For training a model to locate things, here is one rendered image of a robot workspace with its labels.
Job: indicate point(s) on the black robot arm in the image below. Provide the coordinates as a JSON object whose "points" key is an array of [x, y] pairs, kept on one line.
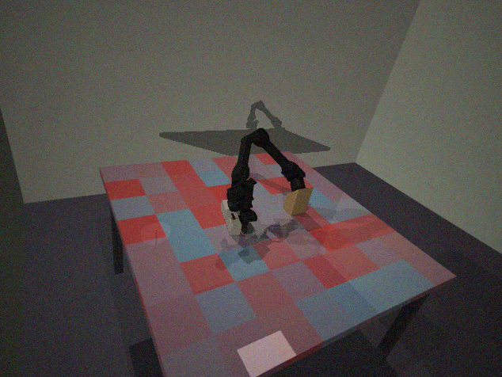
{"points": [[241, 187]]}

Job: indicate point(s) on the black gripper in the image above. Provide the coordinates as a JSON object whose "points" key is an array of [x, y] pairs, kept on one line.
{"points": [[247, 214]]}

